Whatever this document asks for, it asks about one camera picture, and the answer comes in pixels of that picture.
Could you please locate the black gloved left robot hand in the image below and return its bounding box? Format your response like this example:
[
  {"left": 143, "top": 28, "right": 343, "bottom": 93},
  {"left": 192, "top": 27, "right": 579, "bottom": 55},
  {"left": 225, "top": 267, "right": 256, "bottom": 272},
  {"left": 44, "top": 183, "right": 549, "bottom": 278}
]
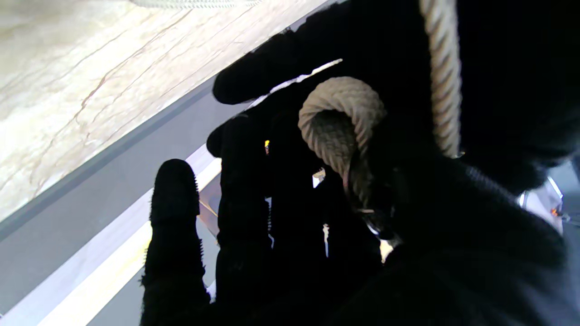
[{"left": 206, "top": 0, "right": 580, "bottom": 195}]

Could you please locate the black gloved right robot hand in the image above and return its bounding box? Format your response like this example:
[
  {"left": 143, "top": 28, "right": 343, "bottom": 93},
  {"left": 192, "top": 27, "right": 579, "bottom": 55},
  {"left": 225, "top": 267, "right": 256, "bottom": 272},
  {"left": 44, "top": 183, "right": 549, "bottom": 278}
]
[{"left": 140, "top": 113, "right": 580, "bottom": 326}]

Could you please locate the beige woven belt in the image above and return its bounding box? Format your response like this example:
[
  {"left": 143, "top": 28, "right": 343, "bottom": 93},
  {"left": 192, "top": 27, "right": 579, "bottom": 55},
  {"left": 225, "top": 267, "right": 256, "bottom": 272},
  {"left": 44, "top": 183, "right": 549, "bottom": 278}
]
[{"left": 131, "top": 0, "right": 463, "bottom": 213}]

